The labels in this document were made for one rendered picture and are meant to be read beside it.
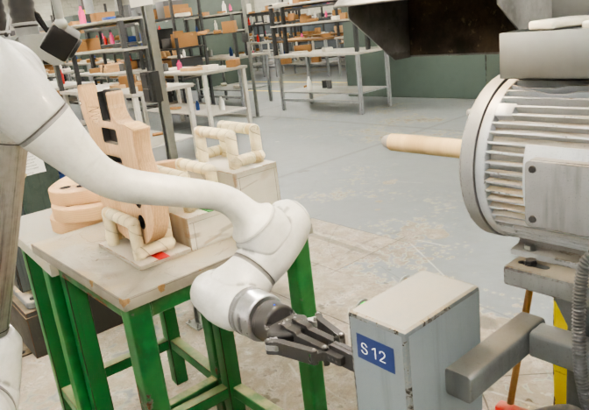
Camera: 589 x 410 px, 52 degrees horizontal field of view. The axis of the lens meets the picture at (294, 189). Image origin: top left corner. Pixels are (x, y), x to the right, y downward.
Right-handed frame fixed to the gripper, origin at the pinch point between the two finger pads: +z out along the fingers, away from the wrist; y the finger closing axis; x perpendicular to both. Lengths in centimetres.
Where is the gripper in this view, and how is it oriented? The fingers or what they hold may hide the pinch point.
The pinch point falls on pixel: (349, 358)
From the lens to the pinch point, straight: 97.5
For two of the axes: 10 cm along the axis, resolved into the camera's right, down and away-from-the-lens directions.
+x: -1.1, -9.5, -2.8
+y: -7.5, 2.6, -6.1
